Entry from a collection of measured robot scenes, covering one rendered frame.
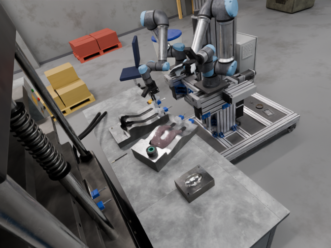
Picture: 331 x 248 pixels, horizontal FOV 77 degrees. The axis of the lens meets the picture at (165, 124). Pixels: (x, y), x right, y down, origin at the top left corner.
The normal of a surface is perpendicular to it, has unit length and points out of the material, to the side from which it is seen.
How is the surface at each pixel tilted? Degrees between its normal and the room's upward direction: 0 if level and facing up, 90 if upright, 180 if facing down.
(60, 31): 90
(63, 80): 90
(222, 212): 0
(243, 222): 0
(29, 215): 90
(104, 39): 90
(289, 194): 0
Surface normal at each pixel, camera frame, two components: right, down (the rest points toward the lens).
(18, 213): 0.84, 0.19
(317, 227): -0.20, -0.75
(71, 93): 0.58, 0.43
